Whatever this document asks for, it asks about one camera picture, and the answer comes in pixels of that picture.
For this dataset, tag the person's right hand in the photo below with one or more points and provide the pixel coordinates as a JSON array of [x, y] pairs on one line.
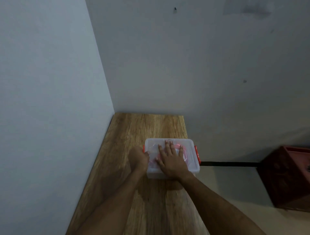
[[172, 162]]

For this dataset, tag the person's left hand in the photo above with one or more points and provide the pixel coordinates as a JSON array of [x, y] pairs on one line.
[[137, 159]]

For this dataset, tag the person's left fingers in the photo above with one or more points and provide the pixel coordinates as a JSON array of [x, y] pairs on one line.
[[146, 157]]

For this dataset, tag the person's right thumb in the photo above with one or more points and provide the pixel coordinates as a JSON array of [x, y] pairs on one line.
[[158, 161]]

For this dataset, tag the person's right middle finger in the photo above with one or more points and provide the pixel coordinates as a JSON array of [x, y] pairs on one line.
[[167, 149]]

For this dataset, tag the person's right little finger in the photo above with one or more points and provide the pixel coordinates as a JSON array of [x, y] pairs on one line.
[[181, 151]]

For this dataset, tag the clear plastic box red latches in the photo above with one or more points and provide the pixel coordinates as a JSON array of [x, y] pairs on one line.
[[191, 159]]

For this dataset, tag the person's right forearm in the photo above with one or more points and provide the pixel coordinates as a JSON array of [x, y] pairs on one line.
[[218, 208]]

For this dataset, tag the black baseboard strip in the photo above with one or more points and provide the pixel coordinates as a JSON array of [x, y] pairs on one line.
[[230, 164]]

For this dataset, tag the dark red wooden crate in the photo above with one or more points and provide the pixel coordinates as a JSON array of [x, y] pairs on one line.
[[285, 176]]

